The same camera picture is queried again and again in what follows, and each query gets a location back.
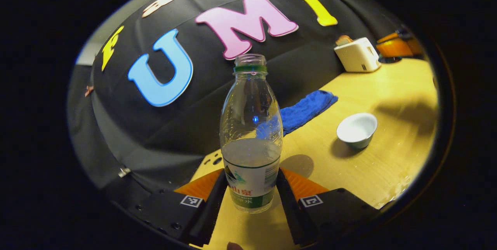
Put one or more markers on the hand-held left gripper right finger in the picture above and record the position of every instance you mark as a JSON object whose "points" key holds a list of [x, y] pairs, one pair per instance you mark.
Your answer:
{"points": [[297, 219]]}

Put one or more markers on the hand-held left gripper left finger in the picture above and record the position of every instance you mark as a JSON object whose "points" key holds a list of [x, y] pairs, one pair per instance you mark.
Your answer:
{"points": [[211, 215]]}

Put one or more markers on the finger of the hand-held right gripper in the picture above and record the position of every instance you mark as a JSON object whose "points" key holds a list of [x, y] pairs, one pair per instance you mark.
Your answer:
{"points": [[396, 48], [392, 35]]}

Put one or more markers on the blue teacup lid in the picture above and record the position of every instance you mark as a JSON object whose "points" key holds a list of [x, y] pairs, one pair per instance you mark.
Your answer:
{"points": [[389, 59]]}

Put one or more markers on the round grey coaster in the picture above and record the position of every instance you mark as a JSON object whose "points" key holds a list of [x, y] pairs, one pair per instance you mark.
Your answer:
{"points": [[298, 165]]}

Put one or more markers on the clear plastic water bottle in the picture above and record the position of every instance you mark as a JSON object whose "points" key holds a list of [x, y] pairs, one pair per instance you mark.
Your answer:
{"points": [[250, 172]]}

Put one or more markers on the white and blue teacup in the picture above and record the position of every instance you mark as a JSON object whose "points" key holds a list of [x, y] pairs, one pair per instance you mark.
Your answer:
{"points": [[356, 127]]}

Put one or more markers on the white toaster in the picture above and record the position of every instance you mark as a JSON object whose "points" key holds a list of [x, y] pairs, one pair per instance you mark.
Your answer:
{"points": [[357, 58]]}

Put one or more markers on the toast slice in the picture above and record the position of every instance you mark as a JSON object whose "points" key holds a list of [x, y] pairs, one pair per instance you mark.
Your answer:
{"points": [[344, 40]]}

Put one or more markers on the white clip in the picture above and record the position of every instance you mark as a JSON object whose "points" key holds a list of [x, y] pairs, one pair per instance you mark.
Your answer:
{"points": [[124, 172]]}

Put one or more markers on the blue towel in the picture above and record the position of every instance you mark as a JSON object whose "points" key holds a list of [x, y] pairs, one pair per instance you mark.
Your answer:
{"points": [[306, 110]]}

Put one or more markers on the red clip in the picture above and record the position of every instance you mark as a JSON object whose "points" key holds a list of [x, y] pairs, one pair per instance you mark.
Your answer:
{"points": [[89, 91]]}

